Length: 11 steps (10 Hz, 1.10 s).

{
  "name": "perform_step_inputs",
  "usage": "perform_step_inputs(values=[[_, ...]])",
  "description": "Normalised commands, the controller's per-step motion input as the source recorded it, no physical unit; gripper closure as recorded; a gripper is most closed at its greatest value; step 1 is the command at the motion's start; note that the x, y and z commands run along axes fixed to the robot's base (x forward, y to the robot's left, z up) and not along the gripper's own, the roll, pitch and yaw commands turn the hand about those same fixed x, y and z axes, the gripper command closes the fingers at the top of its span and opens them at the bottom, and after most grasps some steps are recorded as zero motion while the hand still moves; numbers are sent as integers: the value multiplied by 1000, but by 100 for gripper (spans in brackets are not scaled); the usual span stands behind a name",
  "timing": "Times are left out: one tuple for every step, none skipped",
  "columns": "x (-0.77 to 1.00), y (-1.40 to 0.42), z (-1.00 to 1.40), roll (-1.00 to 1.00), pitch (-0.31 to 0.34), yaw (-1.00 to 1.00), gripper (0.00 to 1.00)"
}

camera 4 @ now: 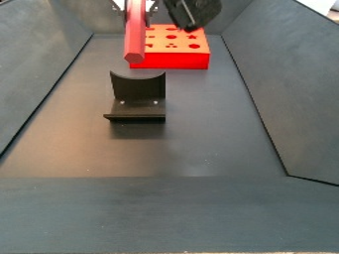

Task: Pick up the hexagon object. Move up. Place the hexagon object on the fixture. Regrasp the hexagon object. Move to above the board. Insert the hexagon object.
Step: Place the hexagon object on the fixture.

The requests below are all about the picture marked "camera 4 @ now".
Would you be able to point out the red hexagonal rod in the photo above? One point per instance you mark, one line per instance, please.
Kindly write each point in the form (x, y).
(134, 31)

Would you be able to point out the black curved cradle stand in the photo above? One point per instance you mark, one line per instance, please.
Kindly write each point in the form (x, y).
(138, 98)

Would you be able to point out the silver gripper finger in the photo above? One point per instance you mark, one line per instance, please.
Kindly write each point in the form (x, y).
(118, 8)
(150, 9)

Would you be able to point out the red shape-sorter block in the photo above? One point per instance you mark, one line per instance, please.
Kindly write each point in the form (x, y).
(172, 48)

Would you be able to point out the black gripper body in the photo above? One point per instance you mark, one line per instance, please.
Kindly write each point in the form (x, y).
(192, 14)

